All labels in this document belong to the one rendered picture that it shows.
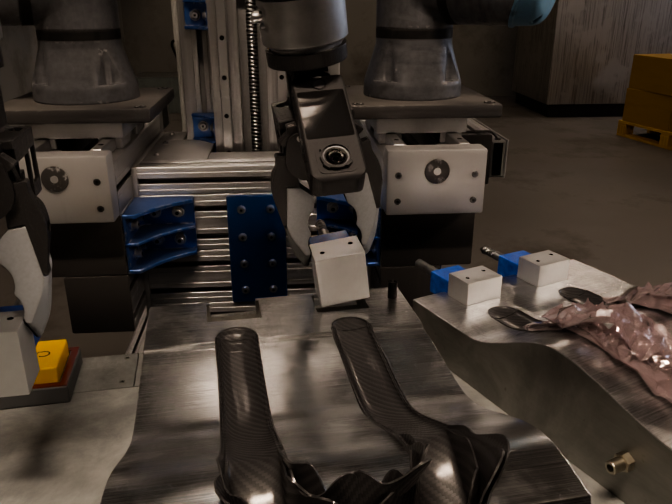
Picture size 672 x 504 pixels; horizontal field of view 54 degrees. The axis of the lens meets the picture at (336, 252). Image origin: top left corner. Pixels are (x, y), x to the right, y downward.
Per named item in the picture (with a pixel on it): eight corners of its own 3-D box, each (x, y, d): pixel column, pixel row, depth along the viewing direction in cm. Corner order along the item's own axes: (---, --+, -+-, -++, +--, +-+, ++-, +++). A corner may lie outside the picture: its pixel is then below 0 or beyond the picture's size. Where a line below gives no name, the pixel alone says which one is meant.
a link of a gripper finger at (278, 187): (314, 219, 65) (324, 135, 61) (317, 227, 63) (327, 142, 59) (266, 218, 64) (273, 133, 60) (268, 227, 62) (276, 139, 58)
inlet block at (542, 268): (466, 270, 91) (469, 233, 89) (494, 263, 93) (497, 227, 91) (535, 307, 80) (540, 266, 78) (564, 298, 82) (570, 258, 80)
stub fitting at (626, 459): (618, 463, 53) (601, 471, 52) (621, 446, 52) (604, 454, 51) (633, 473, 52) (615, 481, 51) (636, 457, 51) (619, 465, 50)
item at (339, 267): (301, 246, 77) (294, 205, 74) (342, 238, 77) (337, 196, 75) (321, 307, 65) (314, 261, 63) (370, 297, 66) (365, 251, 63)
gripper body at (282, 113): (349, 146, 68) (336, 26, 62) (369, 178, 61) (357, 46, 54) (276, 159, 67) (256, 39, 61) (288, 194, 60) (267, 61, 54)
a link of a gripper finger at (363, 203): (379, 221, 71) (351, 147, 66) (394, 247, 66) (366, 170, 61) (353, 232, 71) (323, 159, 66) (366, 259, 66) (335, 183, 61)
